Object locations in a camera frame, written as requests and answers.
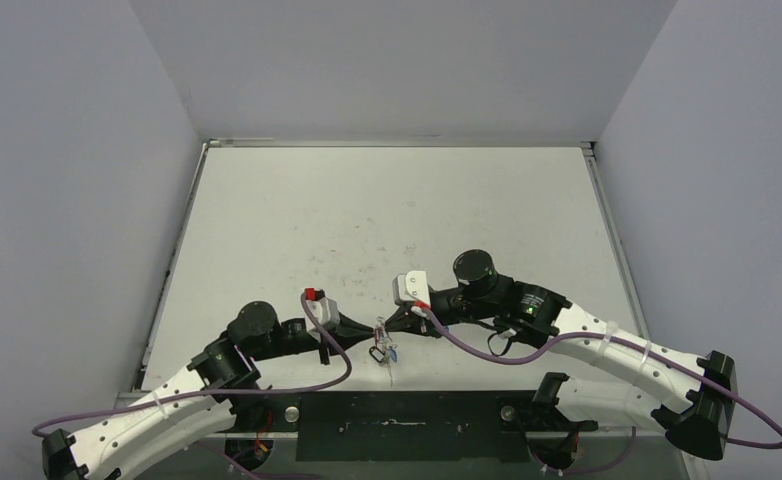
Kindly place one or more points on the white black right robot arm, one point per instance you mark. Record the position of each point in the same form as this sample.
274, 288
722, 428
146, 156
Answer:
684, 396

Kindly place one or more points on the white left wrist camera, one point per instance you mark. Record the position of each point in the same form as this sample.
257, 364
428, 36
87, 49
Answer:
320, 310

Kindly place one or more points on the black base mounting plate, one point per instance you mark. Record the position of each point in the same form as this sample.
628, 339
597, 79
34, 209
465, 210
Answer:
409, 426

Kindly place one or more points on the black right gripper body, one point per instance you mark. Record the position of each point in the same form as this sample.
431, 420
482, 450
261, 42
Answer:
423, 312

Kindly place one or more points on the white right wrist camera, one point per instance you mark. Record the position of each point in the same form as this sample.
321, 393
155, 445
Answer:
411, 287

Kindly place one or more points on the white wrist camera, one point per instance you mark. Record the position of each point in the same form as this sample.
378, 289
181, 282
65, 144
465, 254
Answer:
411, 287
320, 310

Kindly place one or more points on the black key tag white label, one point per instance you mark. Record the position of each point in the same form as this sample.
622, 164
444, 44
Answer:
379, 355

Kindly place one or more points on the silver metal key plate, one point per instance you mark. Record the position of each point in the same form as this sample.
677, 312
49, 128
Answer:
384, 349

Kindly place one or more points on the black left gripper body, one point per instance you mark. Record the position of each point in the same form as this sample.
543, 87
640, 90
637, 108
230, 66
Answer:
324, 345

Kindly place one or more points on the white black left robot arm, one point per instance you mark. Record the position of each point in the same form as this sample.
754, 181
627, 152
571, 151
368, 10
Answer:
216, 390

